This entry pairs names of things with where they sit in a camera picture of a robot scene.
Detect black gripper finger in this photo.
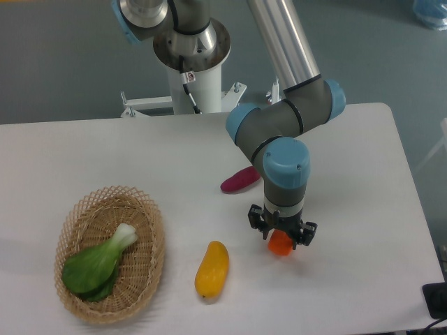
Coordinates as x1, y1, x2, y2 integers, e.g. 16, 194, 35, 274
248, 204, 271, 240
288, 221, 318, 250

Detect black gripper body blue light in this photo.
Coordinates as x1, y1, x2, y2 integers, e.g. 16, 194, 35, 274
262, 201, 304, 235

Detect orange fruit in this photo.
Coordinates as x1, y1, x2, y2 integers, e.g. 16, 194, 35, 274
268, 230, 293, 256

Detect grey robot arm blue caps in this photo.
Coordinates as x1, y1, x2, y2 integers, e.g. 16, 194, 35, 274
112, 1, 346, 246

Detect purple sweet potato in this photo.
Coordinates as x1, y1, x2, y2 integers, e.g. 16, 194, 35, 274
220, 166, 261, 193

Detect yellow mango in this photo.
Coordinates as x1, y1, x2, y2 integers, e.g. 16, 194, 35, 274
194, 241, 230, 300

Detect black device at table edge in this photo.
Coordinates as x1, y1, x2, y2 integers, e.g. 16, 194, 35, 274
422, 282, 446, 319

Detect woven bamboo basket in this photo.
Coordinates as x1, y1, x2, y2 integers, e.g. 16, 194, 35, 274
54, 186, 165, 325

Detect green bok choy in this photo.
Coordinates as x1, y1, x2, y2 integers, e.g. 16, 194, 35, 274
61, 223, 138, 302

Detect blue object top right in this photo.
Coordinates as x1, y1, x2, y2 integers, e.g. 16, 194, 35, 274
413, 0, 446, 31

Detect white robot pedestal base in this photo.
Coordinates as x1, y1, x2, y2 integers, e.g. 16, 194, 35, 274
119, 20, 284, 119

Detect black cable on pedestal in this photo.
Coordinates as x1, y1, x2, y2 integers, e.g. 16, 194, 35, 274
178, 54, 203, 114

